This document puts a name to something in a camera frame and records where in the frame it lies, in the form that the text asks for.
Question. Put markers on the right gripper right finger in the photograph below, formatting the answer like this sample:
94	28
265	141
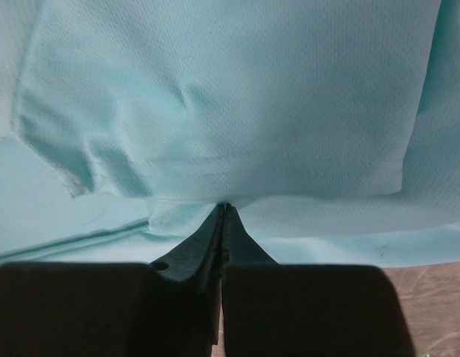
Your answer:
238	247

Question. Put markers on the teal t shirt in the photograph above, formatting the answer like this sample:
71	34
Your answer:
332	126

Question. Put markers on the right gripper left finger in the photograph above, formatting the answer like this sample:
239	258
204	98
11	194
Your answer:
190	277

